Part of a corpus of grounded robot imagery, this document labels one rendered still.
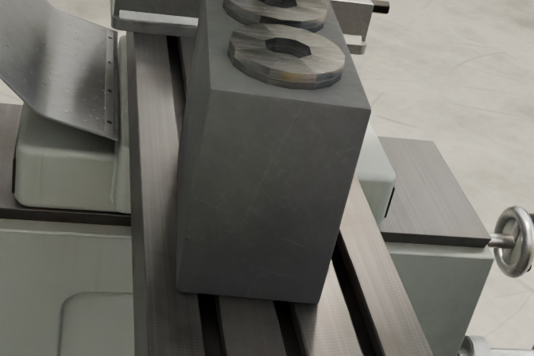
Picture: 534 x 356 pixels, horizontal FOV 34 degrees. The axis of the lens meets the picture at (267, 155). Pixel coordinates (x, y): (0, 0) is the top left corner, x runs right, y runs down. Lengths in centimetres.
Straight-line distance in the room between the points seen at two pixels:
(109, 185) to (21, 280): 18
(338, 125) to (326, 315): 17
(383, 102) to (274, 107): 276
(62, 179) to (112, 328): 25
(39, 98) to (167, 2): 22
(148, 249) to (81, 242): 40
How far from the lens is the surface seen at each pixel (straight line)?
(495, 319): 243
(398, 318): 75
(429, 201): 132
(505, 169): 317
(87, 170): 111
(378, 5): 127
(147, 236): 78
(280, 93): 63
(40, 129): 114
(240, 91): 62
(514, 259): 149
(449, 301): 132
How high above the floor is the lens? 141
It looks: 30 degrees down
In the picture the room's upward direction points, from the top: 12 degrees clockwise
